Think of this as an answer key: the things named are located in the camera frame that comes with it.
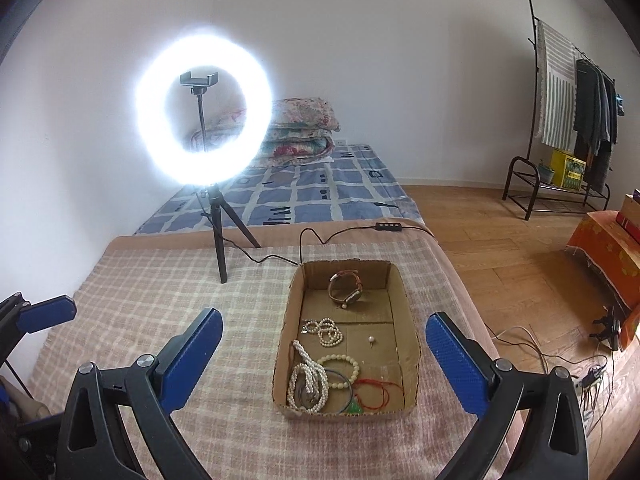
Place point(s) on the small green pot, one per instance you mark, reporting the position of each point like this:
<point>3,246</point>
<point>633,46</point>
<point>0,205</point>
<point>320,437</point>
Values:
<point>547,174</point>

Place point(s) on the dark hanging clothes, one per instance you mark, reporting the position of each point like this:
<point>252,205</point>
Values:
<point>592,110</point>

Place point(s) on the orange cloth covered box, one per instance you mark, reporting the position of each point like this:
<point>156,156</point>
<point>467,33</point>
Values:
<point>600,245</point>

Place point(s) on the striped towel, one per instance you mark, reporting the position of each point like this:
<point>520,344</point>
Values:
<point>555,90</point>

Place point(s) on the blue patterned bedsheet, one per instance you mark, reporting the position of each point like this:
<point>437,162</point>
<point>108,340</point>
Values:
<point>310,195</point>

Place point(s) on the black clamp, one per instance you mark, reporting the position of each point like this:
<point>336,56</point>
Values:
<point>607,327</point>

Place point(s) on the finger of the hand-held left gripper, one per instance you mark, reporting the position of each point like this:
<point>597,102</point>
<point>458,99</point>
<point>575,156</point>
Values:
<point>35,435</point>
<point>47,312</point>

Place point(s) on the yellow crate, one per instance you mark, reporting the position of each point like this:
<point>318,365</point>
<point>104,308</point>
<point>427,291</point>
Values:
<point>567,170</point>

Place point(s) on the folded floral quilt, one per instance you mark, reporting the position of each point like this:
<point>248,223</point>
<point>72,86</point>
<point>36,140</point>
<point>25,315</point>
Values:
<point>300,130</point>

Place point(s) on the black tripod phone stand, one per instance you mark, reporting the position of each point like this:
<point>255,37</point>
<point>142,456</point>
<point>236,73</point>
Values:
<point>220,245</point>

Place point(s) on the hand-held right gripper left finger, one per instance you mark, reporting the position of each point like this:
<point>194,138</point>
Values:
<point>195,360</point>

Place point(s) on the cardboard box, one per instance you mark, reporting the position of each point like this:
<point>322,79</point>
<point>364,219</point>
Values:
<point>372,310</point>

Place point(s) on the beige checkered blanket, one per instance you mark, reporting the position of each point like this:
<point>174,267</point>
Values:
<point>150,285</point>

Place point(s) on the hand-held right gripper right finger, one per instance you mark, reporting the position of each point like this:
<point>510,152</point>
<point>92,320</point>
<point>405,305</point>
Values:
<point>455,360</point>

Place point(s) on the black metal clothes rack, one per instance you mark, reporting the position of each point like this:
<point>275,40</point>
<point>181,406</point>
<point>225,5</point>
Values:
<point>522,158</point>

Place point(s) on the white power strip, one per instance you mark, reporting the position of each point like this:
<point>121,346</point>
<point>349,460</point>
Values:
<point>590,377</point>

